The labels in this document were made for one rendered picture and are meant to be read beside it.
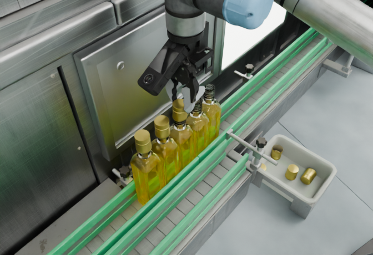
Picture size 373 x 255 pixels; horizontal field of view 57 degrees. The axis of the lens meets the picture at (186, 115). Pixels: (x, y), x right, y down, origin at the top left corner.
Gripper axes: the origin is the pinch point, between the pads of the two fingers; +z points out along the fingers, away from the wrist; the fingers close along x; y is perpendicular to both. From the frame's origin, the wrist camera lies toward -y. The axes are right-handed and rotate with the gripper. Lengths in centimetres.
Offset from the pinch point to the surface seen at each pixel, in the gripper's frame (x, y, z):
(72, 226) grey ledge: 10.0, -30.7, 28.5
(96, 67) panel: 12.1, -11.9, -12.0
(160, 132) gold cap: -0.8, -7.2, 2.6
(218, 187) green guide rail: -13.5, -0.1, 20.4
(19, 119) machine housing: 16.0, -28.8, -7.1
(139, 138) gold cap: -0.2, -12.7, 0.3
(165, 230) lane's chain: -8.7, -15.2, 28.5
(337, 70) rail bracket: -12, 78, 31
